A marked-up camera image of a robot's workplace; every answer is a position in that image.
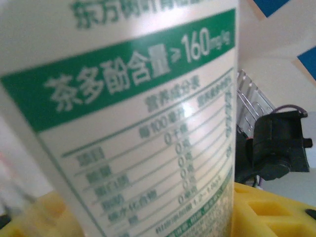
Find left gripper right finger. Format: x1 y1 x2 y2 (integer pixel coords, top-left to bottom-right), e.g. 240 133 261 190
232 182 316 237

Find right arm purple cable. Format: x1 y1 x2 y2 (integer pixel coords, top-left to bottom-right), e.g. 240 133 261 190
273 105 308 117

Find green white label bottle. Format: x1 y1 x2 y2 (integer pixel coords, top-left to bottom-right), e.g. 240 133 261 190
0 0 239 237

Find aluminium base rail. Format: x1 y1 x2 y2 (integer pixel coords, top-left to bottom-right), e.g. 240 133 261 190
236 69 276 139

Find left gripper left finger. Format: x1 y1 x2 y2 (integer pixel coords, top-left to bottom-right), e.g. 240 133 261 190
0 191 86 237

